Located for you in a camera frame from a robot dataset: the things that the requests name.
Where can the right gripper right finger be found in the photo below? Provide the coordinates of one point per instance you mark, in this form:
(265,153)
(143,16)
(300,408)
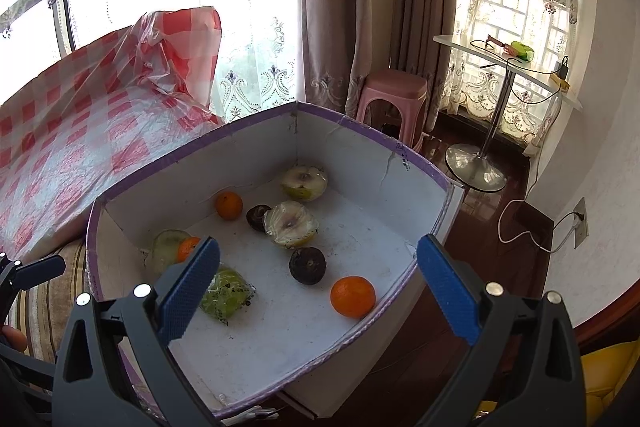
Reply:
(546,379)

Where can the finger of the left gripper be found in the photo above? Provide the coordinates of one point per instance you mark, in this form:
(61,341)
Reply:
(38,272)

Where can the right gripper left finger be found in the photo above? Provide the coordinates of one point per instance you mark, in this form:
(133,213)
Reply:
(114,367)

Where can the dark mangosteen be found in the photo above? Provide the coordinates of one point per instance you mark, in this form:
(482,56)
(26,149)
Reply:
(307,265)
(255,217)

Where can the halved pear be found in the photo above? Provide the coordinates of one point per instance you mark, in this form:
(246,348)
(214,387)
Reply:
(290,224)

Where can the orange tangerine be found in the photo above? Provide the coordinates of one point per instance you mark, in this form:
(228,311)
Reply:
(185,248)
(228,205)
(353,297)

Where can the person's left hand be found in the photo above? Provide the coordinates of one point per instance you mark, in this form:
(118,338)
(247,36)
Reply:
(13,338)

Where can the striped sofa towel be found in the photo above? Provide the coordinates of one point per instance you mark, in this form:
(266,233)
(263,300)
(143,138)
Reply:
(42,312)

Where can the wrapped pale green fruit half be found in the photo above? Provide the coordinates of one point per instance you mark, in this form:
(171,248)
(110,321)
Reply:
(164,250)

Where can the wrapped green kiwi half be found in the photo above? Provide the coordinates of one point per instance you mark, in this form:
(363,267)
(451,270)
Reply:
(226,294)

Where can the yellow cushion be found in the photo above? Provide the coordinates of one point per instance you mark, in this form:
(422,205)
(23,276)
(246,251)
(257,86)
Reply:
(606,371)

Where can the red white checkered tablecloth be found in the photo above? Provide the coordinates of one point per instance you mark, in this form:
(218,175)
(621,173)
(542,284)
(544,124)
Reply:
(101,113)

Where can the white box purple trim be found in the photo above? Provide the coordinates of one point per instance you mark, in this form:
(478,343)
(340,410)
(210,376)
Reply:
(317,218)

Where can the halved pear far corner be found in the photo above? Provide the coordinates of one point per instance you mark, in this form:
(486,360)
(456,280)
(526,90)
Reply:
(304,184)

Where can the white round side table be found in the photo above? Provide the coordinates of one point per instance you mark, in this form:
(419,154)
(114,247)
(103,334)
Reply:
(470,164)

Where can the pink plastic stool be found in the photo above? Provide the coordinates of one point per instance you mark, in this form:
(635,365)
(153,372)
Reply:
(406,92)

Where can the green item on table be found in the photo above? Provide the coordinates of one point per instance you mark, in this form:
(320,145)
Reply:
(523,51)

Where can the pink patterned curtain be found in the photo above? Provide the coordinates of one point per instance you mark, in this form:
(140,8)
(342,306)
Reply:
(336,49)

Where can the lace sheer curtain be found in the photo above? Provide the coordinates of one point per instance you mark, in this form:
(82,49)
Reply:
(545,25)

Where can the wall power outlet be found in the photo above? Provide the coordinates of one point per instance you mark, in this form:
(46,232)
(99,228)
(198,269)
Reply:
(581,223)

